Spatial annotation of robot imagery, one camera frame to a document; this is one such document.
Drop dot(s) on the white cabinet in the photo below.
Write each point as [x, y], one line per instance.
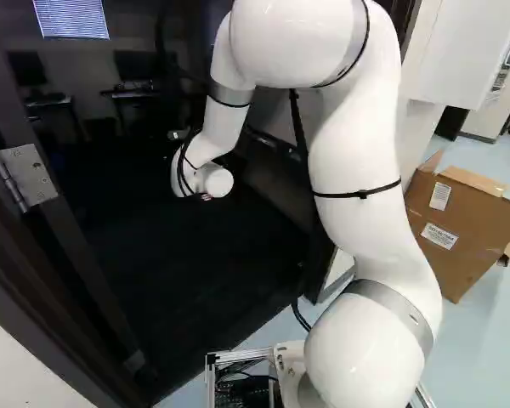
[459, 51]

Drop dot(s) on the dark door with metal hinge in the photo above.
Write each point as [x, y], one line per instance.
[30, 178]

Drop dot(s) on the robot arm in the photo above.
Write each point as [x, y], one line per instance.
[357, 170]

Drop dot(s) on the brown cardboard box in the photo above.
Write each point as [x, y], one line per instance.
[463, 225]

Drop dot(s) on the black flat panel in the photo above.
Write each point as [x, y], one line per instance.
[276, 187]

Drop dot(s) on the black monitor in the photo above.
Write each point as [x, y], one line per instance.
[25, 68]
[134, 66]

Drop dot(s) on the dark desk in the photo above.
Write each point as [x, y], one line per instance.
[47, 100]
[132, 90]

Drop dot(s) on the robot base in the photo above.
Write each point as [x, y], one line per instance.
[238, 358]

